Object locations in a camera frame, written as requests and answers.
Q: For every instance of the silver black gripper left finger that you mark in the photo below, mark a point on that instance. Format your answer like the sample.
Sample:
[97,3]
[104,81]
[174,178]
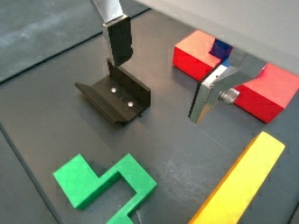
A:
[117,29]

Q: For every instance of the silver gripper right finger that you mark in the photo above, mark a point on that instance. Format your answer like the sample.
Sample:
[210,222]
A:
[218,87]

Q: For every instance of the yellow rectangular block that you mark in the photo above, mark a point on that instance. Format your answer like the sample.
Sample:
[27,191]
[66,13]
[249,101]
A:
[230,198]

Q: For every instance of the red board with slots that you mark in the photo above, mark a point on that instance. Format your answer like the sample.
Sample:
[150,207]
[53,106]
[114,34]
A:
[264,96]

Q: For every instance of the blue peg far left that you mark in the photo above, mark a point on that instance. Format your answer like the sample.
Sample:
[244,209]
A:
[221,50]

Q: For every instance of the green zigzag block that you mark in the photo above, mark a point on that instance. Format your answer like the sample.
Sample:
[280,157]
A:
[82,185]

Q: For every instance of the black angle bracket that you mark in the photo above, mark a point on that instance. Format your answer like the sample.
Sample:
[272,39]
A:
[121,96]

